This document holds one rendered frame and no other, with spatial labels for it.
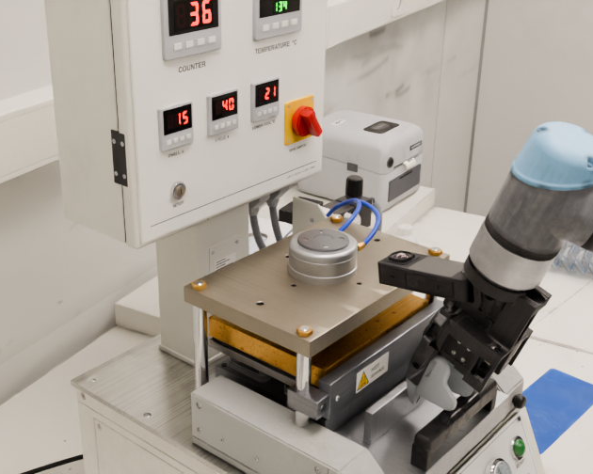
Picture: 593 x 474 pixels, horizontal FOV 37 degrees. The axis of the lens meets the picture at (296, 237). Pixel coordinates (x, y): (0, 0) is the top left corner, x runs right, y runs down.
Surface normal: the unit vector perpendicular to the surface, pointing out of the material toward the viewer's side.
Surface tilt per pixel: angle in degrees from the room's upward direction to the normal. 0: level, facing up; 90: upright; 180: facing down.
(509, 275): 99
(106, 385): 0
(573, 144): 20
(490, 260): 87
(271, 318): 0
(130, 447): 90
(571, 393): 0
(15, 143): 90
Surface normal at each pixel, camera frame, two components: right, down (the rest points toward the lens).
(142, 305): 0.02, -0.91
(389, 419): 0.77, 0.28
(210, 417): -0.64, 0.31
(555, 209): -0.22, 0.49
